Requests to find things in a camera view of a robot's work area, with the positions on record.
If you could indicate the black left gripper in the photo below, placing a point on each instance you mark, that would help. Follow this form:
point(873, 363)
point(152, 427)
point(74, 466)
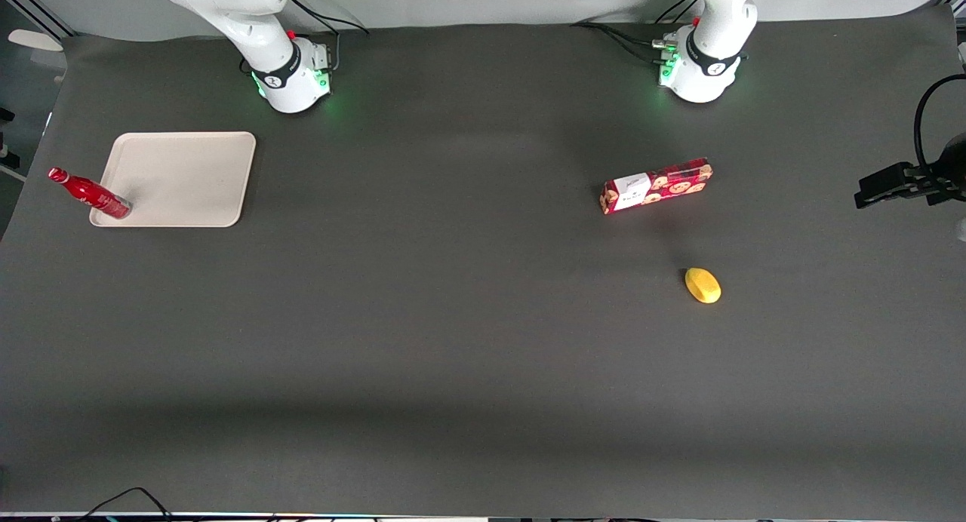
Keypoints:
point(949, 163)

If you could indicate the red coke bottle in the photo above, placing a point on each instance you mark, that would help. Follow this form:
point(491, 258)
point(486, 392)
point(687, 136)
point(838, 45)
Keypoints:
point(94, 196)

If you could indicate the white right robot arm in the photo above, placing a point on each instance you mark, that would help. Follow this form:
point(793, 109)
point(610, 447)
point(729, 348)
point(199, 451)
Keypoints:
point(281, 81)

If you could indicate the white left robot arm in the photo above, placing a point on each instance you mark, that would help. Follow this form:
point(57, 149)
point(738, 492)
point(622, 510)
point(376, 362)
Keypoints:
point(706, 73)

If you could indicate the beige plastic tray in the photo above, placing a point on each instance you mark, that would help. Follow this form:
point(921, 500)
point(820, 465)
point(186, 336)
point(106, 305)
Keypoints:
point(181, 175)

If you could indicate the yellow lemon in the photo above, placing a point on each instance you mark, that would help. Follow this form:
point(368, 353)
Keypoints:
point(703, 286)

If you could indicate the red tartan cookie box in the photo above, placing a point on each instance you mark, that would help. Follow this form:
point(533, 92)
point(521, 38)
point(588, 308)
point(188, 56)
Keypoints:
point(664, 184)

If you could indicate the dark grey table cover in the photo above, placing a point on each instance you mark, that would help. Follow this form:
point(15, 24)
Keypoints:
point(453, 318)

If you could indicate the white flat object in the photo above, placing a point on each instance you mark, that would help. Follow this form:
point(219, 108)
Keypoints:
point(36, 41)

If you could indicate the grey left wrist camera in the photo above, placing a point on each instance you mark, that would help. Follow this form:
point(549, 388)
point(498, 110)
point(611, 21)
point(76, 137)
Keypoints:
point(955, 154)

